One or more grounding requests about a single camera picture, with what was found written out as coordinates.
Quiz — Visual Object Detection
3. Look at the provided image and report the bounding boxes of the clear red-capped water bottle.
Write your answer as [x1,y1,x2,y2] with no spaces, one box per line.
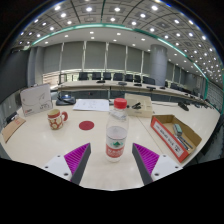
[105,97,130,163]

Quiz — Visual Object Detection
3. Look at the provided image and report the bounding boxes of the long curved conference desk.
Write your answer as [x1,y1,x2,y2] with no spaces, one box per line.
[53,79,214,111]

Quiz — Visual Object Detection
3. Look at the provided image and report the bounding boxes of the white cardboard box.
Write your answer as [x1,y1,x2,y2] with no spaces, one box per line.
[19,83,54,118]

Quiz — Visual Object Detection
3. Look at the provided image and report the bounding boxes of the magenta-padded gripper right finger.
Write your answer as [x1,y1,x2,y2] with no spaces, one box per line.
[131,142,184,187]

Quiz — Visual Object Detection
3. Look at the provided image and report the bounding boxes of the white paper sheets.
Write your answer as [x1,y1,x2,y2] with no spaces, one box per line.
[72,98,111,113]

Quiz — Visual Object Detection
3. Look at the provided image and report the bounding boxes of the brown box with red side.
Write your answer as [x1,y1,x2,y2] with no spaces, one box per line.
[150,114,203,164]

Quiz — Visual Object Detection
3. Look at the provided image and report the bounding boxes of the row of black office chairs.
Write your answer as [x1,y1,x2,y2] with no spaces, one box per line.
[77,71,191,93]

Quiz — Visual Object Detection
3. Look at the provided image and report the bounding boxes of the round ceiling lights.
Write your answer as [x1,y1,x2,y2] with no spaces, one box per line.
[16,1,223,79]

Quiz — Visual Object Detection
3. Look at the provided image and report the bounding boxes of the small black desk device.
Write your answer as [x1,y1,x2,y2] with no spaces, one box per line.
[178,101,190,112]

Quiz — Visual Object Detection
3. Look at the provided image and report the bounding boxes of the cream open cardboard box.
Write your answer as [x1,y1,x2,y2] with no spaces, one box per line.
[123,93,154,118]

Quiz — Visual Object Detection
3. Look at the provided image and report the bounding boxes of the flat round red coaster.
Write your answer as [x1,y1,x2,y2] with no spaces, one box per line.
[78,120,96,131]

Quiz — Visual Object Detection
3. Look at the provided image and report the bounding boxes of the red and cream patterned mug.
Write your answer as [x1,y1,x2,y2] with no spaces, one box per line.
[46,108,69,131]

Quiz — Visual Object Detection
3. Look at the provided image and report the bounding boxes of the brown envelope with red print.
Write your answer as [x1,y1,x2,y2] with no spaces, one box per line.
[0,115,27,144]

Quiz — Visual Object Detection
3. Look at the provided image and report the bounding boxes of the black power adapter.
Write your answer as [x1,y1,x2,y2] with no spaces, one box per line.
[4,111,19,125]

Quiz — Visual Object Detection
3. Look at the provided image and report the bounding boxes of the small grey-green block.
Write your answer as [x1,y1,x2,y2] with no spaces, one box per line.
[173,123,184,136]

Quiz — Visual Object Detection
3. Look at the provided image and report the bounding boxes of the black clip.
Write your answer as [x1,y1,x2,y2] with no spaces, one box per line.
[130,102,143,110]

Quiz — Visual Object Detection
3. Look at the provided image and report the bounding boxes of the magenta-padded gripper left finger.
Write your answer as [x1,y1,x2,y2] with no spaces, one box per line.
[41,142,92,186]

